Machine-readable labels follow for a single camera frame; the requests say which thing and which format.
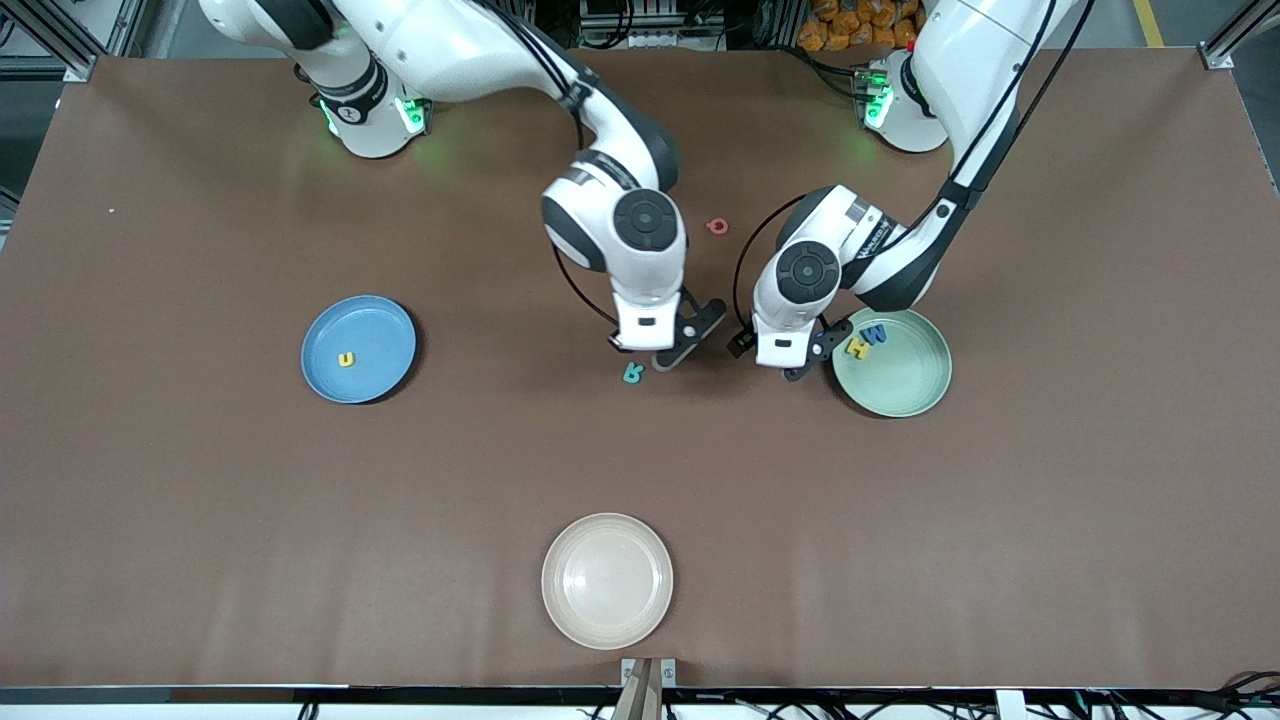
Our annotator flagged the light green plate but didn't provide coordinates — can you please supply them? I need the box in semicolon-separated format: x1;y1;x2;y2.
831;307;954;419

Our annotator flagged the beige plate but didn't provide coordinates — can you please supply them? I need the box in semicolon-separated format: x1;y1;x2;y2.
541;512;675;651

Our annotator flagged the blue plate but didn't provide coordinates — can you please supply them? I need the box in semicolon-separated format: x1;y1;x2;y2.
300;294;418;405

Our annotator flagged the orange packaged items pile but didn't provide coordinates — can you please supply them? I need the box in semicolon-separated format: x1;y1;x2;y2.
797;0;926;53

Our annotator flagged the dark equipment rack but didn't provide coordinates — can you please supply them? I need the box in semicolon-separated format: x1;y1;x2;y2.
560;0;801;53

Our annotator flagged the paper table cover sheet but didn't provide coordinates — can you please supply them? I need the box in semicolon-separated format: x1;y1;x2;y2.
0;48;1280;691

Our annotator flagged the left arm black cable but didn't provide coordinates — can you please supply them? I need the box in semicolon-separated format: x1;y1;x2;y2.
732;0;1096;341

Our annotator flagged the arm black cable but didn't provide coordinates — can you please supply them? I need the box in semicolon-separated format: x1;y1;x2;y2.
732;0;1096;341
470;0;621;331

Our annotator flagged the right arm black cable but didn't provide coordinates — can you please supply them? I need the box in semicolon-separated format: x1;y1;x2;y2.
470;0;621;331

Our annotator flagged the brown camera mount post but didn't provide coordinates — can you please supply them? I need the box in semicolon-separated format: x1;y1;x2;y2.
610;660;664;720

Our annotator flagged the aluminium frame profile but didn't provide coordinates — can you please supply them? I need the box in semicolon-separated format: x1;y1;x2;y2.
25;0;136;81
1200;0;1280;71

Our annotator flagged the black cable bundle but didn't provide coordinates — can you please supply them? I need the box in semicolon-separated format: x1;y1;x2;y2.
1030;672;1280;720

